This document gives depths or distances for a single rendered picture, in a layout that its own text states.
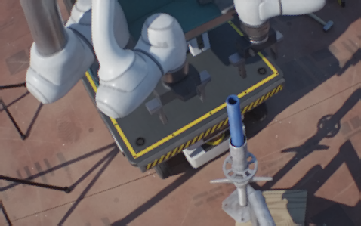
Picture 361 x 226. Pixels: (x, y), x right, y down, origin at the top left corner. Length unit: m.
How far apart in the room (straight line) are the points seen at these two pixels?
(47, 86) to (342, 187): 1.34
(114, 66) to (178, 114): 0.81
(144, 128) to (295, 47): 0.96
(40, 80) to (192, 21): 0.58
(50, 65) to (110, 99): 0.26
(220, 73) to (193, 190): 0.49
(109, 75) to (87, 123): 1.26
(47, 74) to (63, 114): 1.14
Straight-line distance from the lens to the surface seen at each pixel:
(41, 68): 1.42
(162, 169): 2.10
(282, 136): 2.28
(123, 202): 2.23
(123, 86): 1.23
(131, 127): 2.01
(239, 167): 1.74
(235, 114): 1.47
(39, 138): 2.54
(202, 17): 1.74
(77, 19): 1.51
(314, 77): 2.47
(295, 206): 2.11
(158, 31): 1.27
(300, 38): 2.62
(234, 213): 2.10
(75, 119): 2.51
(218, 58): 2.13
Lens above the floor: 1.97
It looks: 56 degrees down
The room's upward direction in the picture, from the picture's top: 16 degrees counter-clockwise
